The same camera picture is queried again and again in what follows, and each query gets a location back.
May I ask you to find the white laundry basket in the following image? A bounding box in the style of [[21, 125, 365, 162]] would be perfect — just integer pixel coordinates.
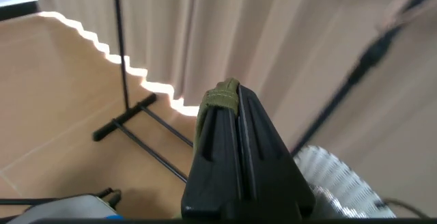
[[292, 144, 429, 220]]

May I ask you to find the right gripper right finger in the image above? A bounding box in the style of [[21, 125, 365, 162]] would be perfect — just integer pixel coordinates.
[[237, 84, 317, 220]]

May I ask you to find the black clothes rack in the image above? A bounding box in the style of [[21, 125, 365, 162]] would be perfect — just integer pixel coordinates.
[[91, 0, 437, 184]]

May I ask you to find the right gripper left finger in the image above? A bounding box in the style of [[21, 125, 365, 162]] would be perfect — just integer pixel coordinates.
[[180, 106, 243, 220]]

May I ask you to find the green long-sleeved shirt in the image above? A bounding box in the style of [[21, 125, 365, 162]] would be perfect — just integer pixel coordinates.
[[193, 77, 241, 156]]

